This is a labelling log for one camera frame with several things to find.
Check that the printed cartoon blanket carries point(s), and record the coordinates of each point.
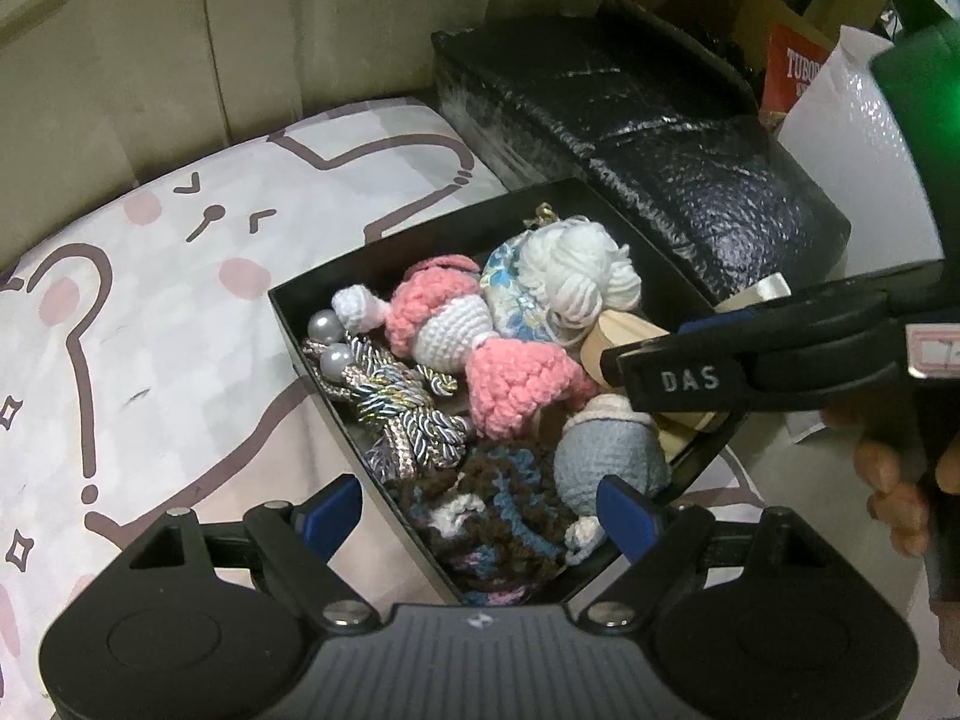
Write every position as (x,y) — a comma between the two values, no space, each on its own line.
(150,315)

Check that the dark brown blue crochet piece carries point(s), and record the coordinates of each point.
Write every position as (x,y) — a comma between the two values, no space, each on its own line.
(495,510)

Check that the red carton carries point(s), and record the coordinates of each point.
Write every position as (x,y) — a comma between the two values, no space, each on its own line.
(795,71)

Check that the person's right hand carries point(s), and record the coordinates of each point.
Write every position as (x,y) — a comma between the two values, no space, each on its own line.
(889,469)

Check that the cream cabinet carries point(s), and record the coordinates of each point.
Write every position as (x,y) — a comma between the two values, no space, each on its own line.
(150,52)

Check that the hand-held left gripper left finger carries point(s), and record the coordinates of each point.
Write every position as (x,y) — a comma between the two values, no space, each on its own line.
(334,514)

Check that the wooden block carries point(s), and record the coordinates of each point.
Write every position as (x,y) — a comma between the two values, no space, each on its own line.
(679,427)

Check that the white bubble mailer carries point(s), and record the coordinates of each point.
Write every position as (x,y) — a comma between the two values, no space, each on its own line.
(847,165)

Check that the black cardboard box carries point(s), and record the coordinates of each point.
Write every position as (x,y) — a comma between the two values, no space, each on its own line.
(360,457)

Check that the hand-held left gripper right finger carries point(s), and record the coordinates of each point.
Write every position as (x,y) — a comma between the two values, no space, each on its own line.
(628,517)

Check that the pink crochet doll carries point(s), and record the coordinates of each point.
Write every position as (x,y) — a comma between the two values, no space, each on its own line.
(517,382)

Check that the floral fabric pouch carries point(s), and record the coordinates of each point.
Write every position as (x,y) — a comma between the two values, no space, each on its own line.
(510,292)

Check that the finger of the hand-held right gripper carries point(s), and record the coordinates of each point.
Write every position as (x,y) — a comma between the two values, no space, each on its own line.
(787,375)
(825,307)

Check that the grey crochet mouse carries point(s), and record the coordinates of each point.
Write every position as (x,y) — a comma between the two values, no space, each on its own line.
(600,457)

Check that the white yarn ball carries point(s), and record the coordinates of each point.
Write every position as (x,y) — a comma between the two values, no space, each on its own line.
(574,270)

